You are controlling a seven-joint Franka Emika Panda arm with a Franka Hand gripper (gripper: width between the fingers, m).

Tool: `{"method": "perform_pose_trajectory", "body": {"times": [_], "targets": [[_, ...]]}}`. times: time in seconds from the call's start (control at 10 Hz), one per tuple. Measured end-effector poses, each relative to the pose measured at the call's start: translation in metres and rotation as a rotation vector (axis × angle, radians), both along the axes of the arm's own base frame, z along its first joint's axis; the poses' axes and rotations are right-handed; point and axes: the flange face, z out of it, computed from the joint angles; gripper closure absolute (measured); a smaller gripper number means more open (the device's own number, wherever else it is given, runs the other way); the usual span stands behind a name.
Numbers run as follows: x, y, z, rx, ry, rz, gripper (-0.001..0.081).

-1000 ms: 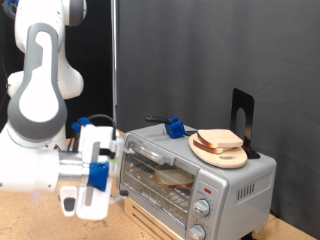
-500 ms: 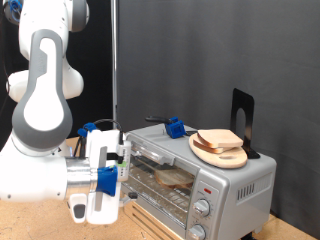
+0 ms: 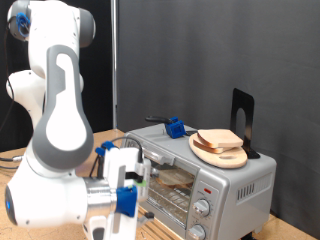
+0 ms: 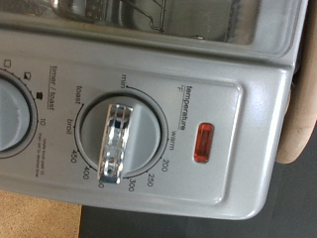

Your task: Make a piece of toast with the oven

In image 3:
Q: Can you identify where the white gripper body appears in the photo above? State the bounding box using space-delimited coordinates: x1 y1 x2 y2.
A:
103 147 144 240

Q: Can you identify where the spatula with blue block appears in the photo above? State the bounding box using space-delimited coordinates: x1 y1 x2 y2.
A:
144 115 201 140

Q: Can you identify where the silver oven knob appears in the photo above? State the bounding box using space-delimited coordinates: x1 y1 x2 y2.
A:
187 223 207 240
193 198 212 218

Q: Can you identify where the silver toaster oven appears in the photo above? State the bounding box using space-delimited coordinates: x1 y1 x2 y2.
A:
120 120 278 240

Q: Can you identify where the round wooden board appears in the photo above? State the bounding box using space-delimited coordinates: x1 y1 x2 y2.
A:
188 132 249 170

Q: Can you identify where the vertical metal pole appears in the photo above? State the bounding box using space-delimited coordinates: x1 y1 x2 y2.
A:
110 0 120 130

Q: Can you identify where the black metal bookend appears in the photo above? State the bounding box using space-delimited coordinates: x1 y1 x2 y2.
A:
229 87 262 160

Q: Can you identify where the blue cable clip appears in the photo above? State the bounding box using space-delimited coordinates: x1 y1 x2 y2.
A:
15 12 32 38
94 140 118 158

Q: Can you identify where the wrist camera on blue mount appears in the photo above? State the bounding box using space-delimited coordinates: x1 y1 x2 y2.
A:
115 159 153 218

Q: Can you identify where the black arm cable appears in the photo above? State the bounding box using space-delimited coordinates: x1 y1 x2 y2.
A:
0 24 144 178

